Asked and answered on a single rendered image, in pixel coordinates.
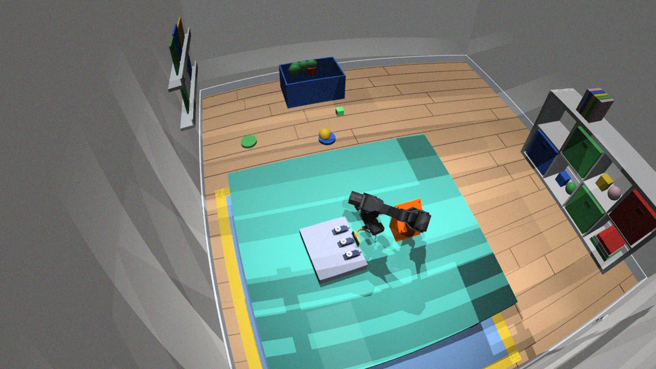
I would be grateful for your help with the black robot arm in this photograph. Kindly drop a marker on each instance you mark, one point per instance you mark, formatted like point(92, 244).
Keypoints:
point(368, 204)

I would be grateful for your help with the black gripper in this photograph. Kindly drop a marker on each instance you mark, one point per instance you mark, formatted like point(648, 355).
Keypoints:
point(372, 223)

